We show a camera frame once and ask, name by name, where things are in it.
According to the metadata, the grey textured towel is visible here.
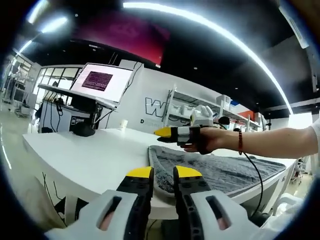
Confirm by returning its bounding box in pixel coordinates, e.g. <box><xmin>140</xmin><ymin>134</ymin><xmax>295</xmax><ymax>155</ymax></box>
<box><xmin>147</xmin><ymin>144</ymin><xmax>287</xmax><ymax>199</ymax></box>

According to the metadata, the person's right hand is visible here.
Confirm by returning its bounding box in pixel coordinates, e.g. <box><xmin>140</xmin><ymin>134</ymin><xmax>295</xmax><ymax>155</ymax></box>
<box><xmin>183</xmin><ymin>126</ymin><xmax>239</xmax><ymax>155</ymax></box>

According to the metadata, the grey metal shelf rack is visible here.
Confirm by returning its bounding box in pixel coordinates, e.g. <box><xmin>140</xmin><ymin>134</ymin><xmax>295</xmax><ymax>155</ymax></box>
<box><xmin>166</xmin><ymin>83</ymin><xmax>269</xmax><ymax>131</ymax></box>

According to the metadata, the row of white storage bins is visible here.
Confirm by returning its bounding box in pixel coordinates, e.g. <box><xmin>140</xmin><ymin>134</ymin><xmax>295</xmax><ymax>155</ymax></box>
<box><xmin>174</xmin><ymin>94</ymin><xmax>263</xmax><ymax>126</ymax></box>

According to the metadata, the long ceiling light strip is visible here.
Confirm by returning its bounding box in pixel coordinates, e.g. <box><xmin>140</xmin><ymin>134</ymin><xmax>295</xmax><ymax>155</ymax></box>
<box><xmin>122</xmin><ymin>1</ymin><xmax>295</xmax><ymax>115</ymax></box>

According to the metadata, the black rounded desk object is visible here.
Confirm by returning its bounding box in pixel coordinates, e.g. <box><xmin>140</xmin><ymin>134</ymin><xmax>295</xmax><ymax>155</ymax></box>
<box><xmin>72</xmin><ymin>124</ymin><xmax>96</xmax><ymax>137</ymax></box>

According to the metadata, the red ceiling panel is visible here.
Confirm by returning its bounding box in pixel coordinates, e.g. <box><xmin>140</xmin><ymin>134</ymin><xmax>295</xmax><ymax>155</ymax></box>
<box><xmin>72</xmin><ymin>12</ymin><xmax>171</xmax><ymax>68</ymax></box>

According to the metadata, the black cabinet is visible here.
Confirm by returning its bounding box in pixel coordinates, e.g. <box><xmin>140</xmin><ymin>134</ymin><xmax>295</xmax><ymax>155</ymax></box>
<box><xmin>37</xmin><ymin>99</ymin><xmax>101</xmax><ymax>134</ymax></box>

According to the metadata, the white ceiling air conditioner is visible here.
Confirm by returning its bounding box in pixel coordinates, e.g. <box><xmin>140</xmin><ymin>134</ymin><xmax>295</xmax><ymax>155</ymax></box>
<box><xmin>278</xmin><ymin>0</ymin><xmax>311</xmax><ymax>50</ymax></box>

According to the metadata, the short ceiling light strip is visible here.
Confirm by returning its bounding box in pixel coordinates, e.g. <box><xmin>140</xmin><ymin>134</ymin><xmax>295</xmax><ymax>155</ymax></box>
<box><xmin>41</xmin><ymin>16</ymin><xmax>69</xmax><ymax>34</ymax></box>

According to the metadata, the red bead bracelet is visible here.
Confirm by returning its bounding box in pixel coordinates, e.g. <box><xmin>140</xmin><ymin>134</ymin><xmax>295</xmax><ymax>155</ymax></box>
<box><xmin>236</xmin><ymin>129</ymin><xmax>245</xmax><ymax>156</ymax></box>

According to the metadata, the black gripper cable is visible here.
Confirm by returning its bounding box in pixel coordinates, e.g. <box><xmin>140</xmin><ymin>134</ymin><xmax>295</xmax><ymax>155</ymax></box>
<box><xmin>241</xmin><ymin>151</ymin><xmax>265</xmax><ymax>222</ymax></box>

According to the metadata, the wall screen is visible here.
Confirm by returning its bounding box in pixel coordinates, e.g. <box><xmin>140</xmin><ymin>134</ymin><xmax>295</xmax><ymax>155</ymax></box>
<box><xmin>71</xmin><ymin>63</ymin><xmax>135</xmax><ymax>104</ymax></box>

